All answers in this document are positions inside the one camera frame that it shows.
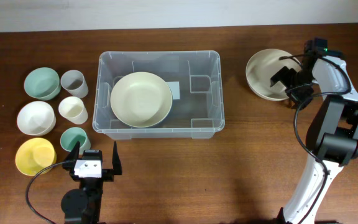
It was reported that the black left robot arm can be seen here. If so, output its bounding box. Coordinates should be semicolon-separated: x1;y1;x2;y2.
61;142;122;223

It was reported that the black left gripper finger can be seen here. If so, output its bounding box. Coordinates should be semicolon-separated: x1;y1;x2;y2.
112;141;122;175
66;141;80;162

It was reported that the grey cup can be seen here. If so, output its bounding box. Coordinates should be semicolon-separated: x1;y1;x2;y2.
60;70;88;98

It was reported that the white label in bin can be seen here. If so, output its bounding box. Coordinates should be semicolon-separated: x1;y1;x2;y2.
167;82;180;100

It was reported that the cream cup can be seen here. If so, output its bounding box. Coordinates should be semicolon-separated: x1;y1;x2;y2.
58;96;88;124

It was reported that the yellow bowl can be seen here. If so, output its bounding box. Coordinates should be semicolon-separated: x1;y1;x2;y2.
15;138;57;176

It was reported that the green cup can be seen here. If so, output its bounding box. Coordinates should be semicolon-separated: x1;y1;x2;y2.
60;127;91;155

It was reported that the green bowl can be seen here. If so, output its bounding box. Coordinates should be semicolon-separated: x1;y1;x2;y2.
24;67;61;101

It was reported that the white bowl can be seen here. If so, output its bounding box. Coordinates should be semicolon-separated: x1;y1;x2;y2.
17;101;56;136

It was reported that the clear plastic storage bin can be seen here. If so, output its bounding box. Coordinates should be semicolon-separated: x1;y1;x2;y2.
92;50;225;140

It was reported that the beige plate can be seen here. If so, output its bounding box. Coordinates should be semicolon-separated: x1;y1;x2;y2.
246;49;301;101
110;72;173;128

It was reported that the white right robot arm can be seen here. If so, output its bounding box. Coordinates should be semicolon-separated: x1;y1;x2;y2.
270;38;358;223

